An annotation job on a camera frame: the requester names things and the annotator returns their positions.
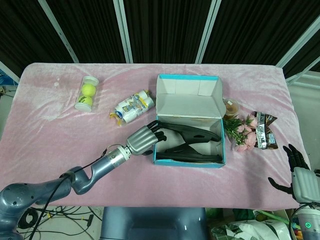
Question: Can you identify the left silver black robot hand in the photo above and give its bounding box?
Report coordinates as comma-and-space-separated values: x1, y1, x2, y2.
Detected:
125, 120, 168, 156

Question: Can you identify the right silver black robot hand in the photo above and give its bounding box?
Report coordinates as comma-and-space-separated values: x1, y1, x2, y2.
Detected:
267, 143, 318, 202

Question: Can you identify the black rubber slipper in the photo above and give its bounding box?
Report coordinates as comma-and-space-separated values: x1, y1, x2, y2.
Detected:
157, 144, 223, 163
156, 120, 222, 146

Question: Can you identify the blue cardboard shoe box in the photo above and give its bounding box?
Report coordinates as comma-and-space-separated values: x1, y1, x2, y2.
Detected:
152, 73, 227, 169

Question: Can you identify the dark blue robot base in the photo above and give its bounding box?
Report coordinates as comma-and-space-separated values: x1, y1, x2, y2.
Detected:
99, 206, 210, 240

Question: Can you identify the brown silver snack bag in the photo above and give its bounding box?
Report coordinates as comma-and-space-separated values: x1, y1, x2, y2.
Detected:
251, 111, 279, 150

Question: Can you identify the yellow tennis ball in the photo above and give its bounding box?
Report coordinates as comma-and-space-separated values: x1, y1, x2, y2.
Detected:
81, 84, 97, 98
76, 95, 93, 106

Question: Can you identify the white bag with green leaves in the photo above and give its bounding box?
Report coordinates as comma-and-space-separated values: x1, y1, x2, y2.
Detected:
211, 219, 296, 240

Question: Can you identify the clear tennis ball tube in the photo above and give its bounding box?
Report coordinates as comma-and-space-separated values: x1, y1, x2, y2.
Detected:
74, 75, 100, 113

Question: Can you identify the pink flower bouquet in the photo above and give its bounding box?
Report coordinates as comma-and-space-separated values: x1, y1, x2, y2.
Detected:
222, 113, 258, 154

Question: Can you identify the pink velvet tablecloth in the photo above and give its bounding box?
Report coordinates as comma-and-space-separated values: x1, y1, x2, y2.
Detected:
0, 62, 312, 210

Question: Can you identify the clear cup with brown food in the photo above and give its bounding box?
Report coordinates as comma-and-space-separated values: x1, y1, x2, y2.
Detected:
223, 98, 240, 120

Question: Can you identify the black pleated curtain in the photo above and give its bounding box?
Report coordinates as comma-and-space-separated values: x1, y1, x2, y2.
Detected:
0, 0, 320, 79

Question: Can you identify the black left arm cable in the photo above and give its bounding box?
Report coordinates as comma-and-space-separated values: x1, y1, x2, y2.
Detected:
31, 144, 121, 240

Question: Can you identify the white frame post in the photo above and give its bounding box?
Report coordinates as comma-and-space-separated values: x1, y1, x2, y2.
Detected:
275, 17, 320, 68
194, 0, 223, 64
112, 0, 134, 64
37, 0, 80, 64

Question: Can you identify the black coiled cable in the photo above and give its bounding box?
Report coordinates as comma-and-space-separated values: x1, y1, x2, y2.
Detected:
19, 208, 39, 230

